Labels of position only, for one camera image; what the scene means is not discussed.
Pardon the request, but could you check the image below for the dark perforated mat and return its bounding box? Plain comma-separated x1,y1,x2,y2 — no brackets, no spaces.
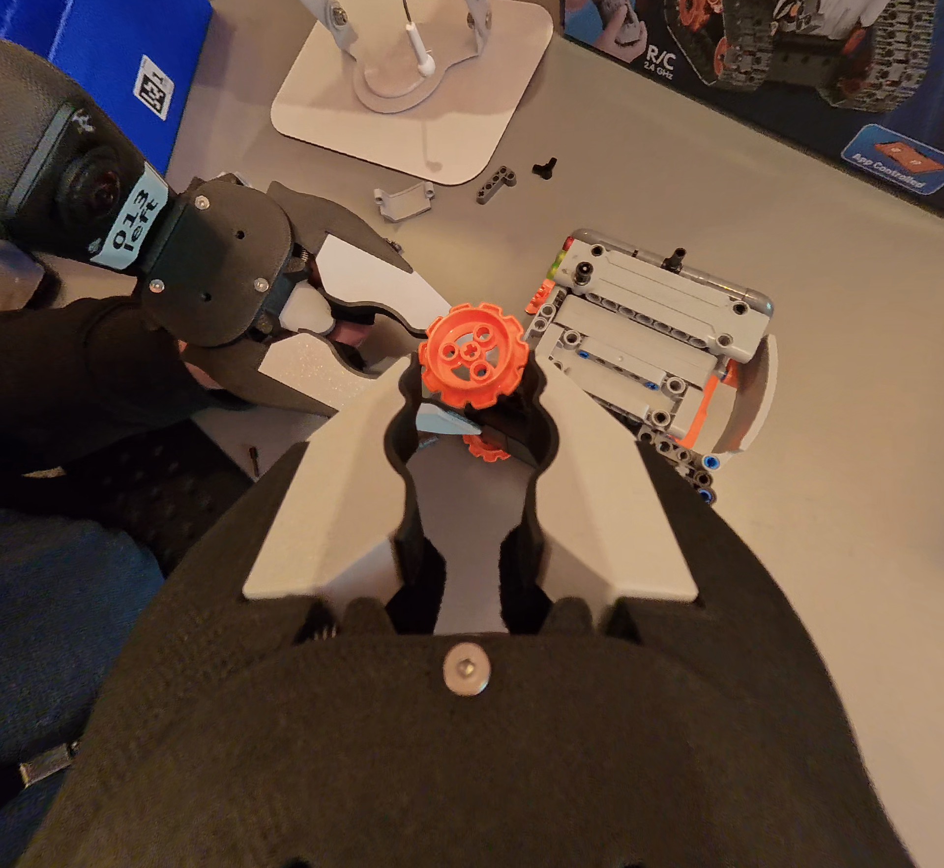
0,418,255,574

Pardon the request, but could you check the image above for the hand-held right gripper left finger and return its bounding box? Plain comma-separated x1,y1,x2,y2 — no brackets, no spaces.
242,355,420,601

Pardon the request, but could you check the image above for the orange gear wheel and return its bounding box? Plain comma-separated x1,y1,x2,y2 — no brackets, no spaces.
419,302,531,410

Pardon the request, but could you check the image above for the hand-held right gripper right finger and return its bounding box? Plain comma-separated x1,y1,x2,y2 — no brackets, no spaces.
516,358,700,602

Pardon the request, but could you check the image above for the grey angled beam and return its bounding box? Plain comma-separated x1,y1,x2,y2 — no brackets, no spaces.
475,166,519,207

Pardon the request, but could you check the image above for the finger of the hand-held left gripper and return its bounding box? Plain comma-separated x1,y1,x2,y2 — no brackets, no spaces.
311,232,456,339
257,333,482,437

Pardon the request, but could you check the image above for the lamp cable with white plug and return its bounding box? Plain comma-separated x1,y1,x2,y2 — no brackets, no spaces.
393,0,438,78

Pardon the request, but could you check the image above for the person's leg in jeans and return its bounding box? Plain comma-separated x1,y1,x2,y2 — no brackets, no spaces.
0,514,167,854

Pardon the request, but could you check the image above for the blue parts bin with tag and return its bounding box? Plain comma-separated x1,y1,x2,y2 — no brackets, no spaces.
0,0,215,176

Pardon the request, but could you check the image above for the light grey panel piece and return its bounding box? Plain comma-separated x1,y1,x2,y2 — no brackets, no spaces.
372,180,436,223

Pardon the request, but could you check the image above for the blue robot kit box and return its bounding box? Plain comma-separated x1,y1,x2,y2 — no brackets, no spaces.
557,0,944,198

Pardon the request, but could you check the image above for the building block robot chassis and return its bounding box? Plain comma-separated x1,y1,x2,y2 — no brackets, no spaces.
461,228,779,508

